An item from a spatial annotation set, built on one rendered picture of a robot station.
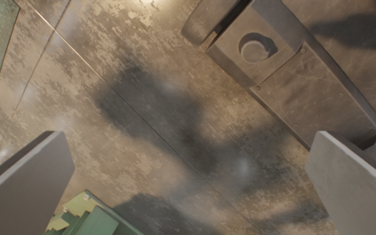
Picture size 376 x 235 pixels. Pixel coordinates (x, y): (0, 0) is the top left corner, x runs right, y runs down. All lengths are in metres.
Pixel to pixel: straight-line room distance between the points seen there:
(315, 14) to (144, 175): 0.84
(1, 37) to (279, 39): 0.95
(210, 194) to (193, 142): 0.28
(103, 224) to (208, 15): 1.20
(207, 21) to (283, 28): 0.12
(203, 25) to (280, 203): 0.75
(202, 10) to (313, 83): 0.23
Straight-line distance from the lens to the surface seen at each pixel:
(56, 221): 1.73
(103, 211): 1.37
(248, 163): 0.79
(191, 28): 0.41
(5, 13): 0.99
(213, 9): 0.38
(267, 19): 0.37
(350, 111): 0.48
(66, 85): 0.90
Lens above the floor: 0.58
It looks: 54 degrees down
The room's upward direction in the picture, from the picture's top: 155 degrees counter-clockwise
